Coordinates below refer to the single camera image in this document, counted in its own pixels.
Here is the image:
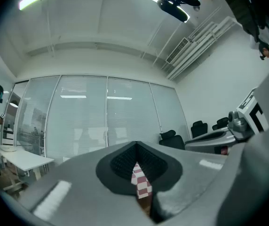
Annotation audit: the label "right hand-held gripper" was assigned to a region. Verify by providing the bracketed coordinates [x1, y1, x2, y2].
[185, 87, 269, 155]

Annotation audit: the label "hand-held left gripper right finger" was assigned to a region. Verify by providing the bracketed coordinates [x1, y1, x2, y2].
[136, 141, 229, 224]

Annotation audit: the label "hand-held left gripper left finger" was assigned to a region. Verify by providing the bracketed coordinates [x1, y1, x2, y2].
[16, 141, 154, 226]

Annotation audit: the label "red white checkered tablecloth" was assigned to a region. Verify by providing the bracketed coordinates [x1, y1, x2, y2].
[131, 146, 228, 199]

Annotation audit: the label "white table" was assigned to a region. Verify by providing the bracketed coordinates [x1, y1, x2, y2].
[0, 145, 55, 181]

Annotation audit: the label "white round plate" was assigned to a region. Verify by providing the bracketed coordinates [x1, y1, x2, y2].
[0, 145, 16, 153]

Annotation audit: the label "white ceiling pipes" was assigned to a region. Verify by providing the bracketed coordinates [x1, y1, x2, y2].
[161, 16, 241, 80]

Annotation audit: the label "white ceiling air vent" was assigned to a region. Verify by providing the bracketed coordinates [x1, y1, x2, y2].
[166, 37, 190, 64]

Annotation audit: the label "person's grey shirt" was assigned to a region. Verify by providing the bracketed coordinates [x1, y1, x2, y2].
[221, 0, 268, 44]

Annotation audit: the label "black head-worn camera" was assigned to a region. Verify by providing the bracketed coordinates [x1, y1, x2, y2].
[152, 0, 202, 23]

